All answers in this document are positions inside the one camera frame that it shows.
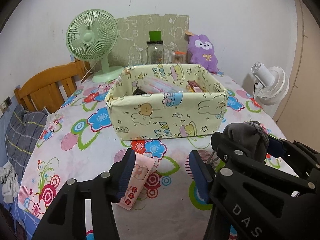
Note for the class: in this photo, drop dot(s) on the green desk fan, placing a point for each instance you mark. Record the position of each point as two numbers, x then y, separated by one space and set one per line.
91 36

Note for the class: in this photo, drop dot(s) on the green cup on jar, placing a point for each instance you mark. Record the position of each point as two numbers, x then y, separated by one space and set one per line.
155 36

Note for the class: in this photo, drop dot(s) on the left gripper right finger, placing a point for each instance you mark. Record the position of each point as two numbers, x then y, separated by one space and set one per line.
258 201

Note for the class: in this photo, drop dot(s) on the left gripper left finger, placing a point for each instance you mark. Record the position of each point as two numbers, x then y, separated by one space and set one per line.
65 217

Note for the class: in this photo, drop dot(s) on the purple plush bunny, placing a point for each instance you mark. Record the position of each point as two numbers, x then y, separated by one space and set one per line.
201 51

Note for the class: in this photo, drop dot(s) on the toothpick jar orange lid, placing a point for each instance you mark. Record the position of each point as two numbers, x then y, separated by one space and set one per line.
178 56

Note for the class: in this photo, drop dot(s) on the grey plaid pillow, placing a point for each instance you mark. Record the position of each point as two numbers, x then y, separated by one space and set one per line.
23 131

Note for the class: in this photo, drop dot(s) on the wall power socket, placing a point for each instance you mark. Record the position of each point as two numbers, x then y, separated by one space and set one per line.
5 104

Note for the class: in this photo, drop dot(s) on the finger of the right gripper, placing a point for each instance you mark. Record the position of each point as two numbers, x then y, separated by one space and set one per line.
281 148
225 147

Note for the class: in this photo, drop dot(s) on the red yellow carton box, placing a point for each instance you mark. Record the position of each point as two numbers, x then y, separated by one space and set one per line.
193 87

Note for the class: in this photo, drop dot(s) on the floral tablecloth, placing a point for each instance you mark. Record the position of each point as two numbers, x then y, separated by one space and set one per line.
79 141

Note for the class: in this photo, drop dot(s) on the black plastic bag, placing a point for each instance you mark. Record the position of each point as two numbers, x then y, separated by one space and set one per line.
139 91

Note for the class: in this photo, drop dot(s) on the yellow cartoon storage box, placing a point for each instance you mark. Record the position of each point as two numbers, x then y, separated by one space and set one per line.
166 115

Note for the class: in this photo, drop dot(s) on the crumpled white cloth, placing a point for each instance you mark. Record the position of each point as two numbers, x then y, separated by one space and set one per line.
9 183

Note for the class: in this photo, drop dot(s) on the green cartoon patterned board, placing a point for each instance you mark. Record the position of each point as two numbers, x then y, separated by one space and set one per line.
134 33

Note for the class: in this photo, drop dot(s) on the beige door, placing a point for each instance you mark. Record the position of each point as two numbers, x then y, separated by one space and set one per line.
298 113

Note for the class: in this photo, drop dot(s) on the clear plastic tube pack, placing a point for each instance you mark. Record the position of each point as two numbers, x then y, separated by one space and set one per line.
152 85

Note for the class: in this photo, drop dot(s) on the white standing fan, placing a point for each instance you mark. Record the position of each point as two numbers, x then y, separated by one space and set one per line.
269 85

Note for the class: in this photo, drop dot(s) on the pink tissue packet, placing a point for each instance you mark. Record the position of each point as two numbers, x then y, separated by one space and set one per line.
141 171

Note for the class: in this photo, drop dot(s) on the glass mason jar mug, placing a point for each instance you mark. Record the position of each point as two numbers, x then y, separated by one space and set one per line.
153 53

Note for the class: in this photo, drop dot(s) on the grey drawstring pouch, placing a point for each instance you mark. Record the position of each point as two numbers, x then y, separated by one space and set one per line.
251 136

